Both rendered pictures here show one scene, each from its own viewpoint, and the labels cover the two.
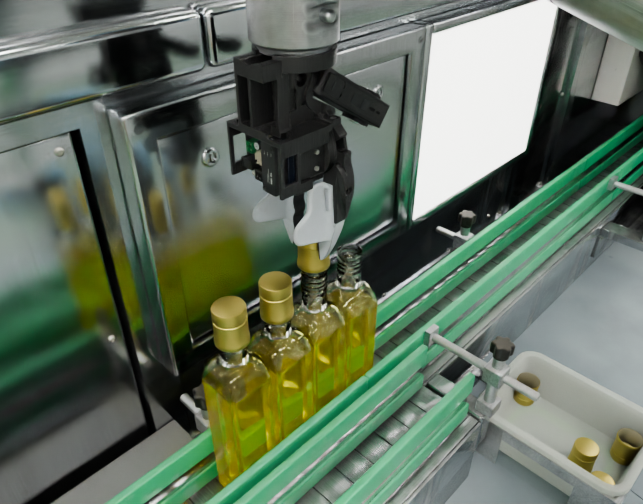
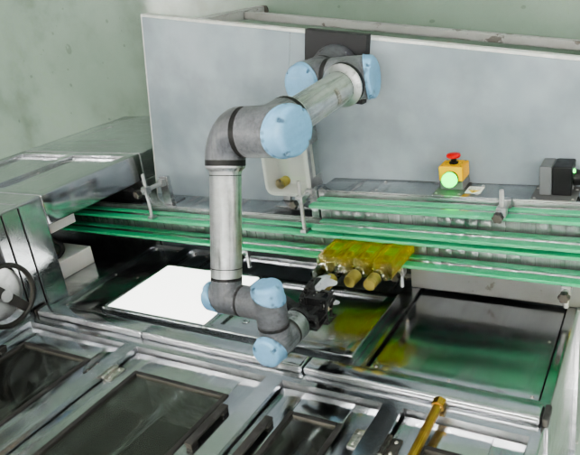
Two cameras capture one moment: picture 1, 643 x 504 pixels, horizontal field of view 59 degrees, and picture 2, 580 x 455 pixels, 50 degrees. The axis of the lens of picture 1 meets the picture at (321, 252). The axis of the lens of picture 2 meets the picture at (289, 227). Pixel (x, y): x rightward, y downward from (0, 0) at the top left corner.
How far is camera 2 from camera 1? 1.15 m
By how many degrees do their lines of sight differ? 18
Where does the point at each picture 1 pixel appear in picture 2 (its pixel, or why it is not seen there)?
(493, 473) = (325, 170)
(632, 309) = (198, 164)
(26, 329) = (427, 337)
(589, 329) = not seen: hidden behind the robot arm
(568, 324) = not seen: hidden behind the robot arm
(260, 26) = (306, 328)
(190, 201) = (349, 330)
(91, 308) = (405, 330)
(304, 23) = (297, 317)
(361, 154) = not seen: hidden behind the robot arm
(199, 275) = (364, 313)
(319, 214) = (324, 283)
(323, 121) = (305, 301)
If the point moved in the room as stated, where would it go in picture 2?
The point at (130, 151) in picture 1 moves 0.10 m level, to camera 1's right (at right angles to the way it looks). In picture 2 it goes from (356, 348) to (329, 320)
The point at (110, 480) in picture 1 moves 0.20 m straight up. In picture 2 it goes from (446, 283) to (424, 317)
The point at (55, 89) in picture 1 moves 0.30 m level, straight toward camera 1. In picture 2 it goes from (363, 370) to (396, 272)
